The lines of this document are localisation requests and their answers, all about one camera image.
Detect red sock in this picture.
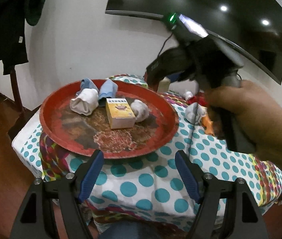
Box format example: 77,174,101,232
186,92,208,107

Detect small beige box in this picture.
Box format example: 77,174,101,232
157,77,171,93

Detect white fluffy sock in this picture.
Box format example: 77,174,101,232
184,91,207,125

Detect orange sock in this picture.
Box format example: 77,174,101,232
201,114,215,136

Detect yellow white small box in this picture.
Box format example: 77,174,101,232
106,98,136,129

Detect light blue sock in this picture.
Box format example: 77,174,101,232
99,79,118,100

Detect person's right hand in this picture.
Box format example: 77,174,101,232
205,80,282,170

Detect red round tray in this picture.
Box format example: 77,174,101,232
40,81,179,159

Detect white foam table top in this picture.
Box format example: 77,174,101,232
12,110,43,178

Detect polka dot tablecloth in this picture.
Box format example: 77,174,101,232
20,74,282,233

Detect black power cable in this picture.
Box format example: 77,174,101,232
156,33,174,57

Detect black wall television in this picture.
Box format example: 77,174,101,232
105,0,282,83

